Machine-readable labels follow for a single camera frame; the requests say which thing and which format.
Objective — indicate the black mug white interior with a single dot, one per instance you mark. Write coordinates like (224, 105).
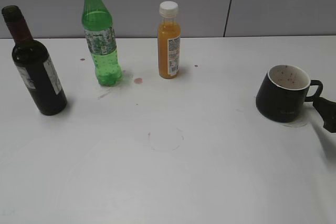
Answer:
(284, 90)

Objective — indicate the green plastic soda bottle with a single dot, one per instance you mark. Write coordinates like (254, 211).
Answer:
(99, 33)

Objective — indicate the orange juice bottle white cap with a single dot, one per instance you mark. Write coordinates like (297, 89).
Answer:
(168, 39)

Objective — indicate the dark red wine bottle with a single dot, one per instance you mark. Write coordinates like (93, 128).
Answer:
(34, 64)

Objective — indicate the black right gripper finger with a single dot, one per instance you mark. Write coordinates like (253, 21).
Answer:
(326, 109)

